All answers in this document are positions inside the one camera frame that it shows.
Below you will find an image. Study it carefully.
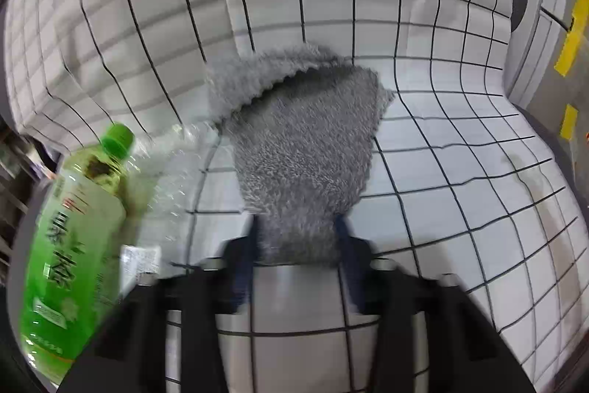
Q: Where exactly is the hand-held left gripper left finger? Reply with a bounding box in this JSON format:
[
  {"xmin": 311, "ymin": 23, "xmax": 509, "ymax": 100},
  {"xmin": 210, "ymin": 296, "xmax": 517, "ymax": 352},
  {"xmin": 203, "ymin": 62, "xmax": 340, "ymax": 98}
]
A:
[{"xmin": 57, "ymin": 218, "xmax": 258, "ymax": 393}]

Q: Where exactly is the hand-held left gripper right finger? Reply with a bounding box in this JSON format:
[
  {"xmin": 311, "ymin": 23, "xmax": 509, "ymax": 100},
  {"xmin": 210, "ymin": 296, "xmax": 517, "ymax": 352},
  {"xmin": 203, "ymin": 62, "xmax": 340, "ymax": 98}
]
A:
[{"xmin": 334, "ymin": 218, "xmax": 537, "ymax": 393}]

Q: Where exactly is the grey fluffy cloth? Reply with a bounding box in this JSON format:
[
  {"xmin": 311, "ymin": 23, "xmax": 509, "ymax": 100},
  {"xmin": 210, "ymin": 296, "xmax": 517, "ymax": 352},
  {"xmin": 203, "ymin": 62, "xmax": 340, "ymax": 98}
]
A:
[{"xmin": 205, "ymin": 44, "xmax": 396, "ymax": 269}]

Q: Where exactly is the green tea bottle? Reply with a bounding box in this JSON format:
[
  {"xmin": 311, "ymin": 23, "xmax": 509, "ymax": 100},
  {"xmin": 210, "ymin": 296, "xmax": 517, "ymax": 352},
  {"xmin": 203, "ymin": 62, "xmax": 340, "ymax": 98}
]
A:
[{"xmin": 21, "ymin": 122, "xmax": 137, "ymax": 385}]

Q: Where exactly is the clear plastic bottle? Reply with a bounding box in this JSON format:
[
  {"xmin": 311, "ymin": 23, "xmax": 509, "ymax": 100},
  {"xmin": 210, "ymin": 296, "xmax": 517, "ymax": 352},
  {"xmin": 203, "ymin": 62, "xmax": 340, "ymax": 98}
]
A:
[{"xmin": 120, "ymin": 120, "xmax": 222, "ymax": 298}]

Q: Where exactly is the yellow tape strip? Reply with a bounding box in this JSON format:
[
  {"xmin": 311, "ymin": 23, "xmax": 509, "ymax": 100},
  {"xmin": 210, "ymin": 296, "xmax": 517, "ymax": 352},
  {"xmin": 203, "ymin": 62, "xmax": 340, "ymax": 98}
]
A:
[
  {"xmin": 553, "ymin": 0, "xmax": 589, "ymax": 76},
  {"xmin": 560, "ymin": 104, "xmax": 579, "ymax": 140}
]

